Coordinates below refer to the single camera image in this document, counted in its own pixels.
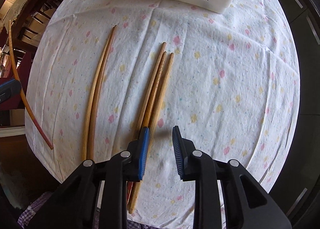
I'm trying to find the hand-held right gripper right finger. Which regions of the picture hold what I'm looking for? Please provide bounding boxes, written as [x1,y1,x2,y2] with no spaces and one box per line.
[172,125,293,229]

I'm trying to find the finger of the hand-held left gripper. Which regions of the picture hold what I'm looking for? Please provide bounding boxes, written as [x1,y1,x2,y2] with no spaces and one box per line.
[0,87,21,104]
[0,80,21,91]

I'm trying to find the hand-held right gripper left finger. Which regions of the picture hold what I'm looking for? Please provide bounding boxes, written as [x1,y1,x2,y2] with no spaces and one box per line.
[25,126,150,229]

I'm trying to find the wooden chopstick red patterned end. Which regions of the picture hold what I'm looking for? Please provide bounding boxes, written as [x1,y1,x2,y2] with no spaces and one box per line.
[9,20,54,150]

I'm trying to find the red cushioned chair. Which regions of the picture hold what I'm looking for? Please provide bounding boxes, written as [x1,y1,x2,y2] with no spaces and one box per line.
[0,51,34,111]

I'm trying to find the dark wooden red chair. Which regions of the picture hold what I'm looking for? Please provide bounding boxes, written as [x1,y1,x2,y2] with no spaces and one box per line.
[22,7,55,42]

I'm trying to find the white lace food cover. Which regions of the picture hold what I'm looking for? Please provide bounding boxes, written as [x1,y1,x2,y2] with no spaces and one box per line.
[11,0,33,20]

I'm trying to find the floral white tablecloth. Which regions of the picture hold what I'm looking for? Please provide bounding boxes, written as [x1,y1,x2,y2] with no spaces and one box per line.
[24,0,300,224]

